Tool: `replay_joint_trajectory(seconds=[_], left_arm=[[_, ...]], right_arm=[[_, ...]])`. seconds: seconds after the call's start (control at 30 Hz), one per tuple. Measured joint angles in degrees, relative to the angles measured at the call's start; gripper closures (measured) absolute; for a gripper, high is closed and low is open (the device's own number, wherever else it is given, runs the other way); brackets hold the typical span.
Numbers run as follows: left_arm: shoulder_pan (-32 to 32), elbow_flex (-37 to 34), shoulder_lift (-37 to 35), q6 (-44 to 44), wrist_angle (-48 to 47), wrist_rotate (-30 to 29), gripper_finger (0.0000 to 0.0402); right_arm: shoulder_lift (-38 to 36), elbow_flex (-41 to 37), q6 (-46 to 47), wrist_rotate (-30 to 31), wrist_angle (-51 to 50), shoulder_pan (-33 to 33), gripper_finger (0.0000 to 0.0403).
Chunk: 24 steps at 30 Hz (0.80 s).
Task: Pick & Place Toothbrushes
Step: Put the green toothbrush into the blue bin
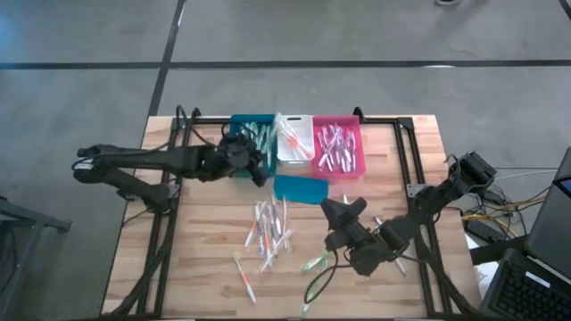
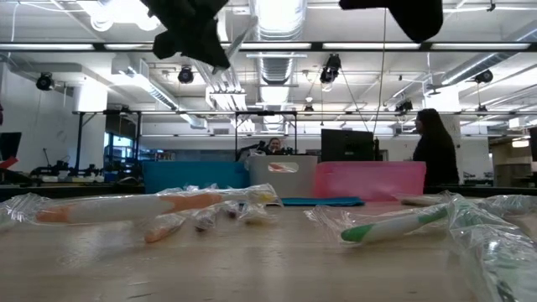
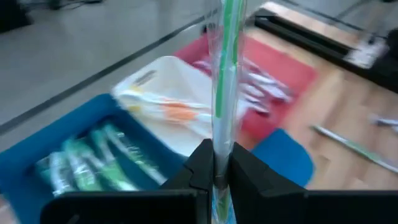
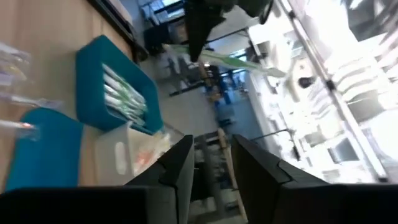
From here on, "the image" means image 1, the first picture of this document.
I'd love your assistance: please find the teal bin lid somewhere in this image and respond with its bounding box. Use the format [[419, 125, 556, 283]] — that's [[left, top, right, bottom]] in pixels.
[[272, 174, 330, 205]]

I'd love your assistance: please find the white cable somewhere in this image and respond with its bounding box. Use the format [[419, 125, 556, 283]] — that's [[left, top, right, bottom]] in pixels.
[[494, 169, 571, 184]]

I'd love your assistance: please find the grey laptop lid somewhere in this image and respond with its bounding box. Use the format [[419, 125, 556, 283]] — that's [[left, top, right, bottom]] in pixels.
[[525, 146, 571, 280]]

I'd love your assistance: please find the black open laptop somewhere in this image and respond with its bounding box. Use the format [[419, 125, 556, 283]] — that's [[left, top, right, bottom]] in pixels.
[[480, 248, 571, 321]]

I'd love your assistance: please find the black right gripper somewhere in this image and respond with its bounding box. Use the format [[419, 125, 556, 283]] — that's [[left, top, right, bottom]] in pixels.
[[320, 198, 380, 251]]

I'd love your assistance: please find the teal plastic bin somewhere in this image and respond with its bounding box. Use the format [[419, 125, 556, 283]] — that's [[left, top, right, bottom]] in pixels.
[[228, 113, 278, 178]]

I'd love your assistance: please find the purple toothbrush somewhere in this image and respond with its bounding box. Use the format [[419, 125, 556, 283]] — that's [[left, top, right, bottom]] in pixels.
[[327, 125, 343, 170], [319, 127, 340, 157], [269, 190, 283, 237], [318, 133, 335, 173], [349, 129, 359, 173], [342, 133, 356, 174], [254, 202, 268, 256], [338, 127, 353, 164], [335, 128, 347, 174], [273, 220, 291, 253]]

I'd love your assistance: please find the grey side table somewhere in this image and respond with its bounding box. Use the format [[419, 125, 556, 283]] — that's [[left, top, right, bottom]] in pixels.
[[0, 195, 72, 321]]

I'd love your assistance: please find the black power brick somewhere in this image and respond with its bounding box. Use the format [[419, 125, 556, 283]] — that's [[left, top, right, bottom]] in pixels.
[[465, 219, 497, 243]]

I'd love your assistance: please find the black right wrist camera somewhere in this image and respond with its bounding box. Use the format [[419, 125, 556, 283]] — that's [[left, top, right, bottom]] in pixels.
[[349, 247, 388, 277]]

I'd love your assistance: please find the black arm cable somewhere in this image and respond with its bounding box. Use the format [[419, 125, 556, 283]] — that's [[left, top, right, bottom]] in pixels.
[[175, 104, 244, 148], [305, 249, 358, 304]]

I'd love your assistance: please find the black aluminium table frame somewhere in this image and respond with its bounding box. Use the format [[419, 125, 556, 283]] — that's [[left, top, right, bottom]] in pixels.
[[106, 106, 474, 318]]

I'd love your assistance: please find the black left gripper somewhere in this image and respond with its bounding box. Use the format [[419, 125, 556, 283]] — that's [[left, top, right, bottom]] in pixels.
[[203, 133, 269, 188]]

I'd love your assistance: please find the white plastic bin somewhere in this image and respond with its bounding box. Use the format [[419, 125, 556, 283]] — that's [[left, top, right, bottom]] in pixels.
[[275, 113, 316, 169]]

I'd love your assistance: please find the pink plastic bin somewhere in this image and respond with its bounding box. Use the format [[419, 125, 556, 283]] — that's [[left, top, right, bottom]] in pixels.
[[311, 113, 367, 180]]

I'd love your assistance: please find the black cable adapter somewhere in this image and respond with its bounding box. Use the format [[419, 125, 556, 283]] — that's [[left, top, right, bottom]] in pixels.
[[475, 185, 527, 213]]

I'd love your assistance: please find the yellow cable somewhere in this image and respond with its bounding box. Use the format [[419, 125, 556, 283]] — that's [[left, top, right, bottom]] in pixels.
[[461, 198, 549, 223]]

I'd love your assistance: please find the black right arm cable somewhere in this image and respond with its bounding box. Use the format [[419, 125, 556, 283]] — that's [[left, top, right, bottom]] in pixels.
[[305, 249, 358, 304]]

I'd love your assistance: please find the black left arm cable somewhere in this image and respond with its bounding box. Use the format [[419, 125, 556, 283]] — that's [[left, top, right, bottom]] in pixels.
[[175, 104, 244, 148]]

